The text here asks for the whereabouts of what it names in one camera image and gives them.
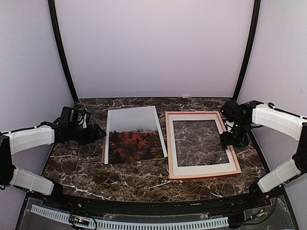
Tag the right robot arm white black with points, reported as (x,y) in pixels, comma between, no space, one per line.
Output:
(292,144)

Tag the white slotted cable duct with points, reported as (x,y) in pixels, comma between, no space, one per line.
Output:
(100,224)

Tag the black enclosure frame post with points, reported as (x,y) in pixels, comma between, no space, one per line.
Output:
(248,50)
(60,48)

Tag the black enclosure frame post right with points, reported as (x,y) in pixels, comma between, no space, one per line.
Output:
(248,50)

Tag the brown cardboard backing board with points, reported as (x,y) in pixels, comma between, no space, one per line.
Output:
(117,153)

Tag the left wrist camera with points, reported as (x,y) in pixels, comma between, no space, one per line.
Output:
(69,115)

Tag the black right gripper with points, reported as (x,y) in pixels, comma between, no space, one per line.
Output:
(226,141)

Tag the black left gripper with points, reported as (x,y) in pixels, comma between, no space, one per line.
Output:
(96,136)

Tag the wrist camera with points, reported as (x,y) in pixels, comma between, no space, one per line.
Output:
(69,115)
(229,110)

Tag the white backing sheet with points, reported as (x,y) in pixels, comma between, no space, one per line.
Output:
(133,126)

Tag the white mat with photo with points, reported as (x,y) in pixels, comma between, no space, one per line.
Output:
(199,148)

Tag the black enclosure frame post left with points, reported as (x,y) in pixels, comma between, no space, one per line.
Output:
(60,48)

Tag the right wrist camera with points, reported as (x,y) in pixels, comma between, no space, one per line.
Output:
(229,110)

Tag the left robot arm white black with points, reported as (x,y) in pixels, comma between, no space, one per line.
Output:
(13,142)

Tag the red wooden picture frame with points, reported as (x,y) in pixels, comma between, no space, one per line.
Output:
(204,176)

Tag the black front rail base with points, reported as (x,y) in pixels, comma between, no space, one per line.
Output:
(159,202)

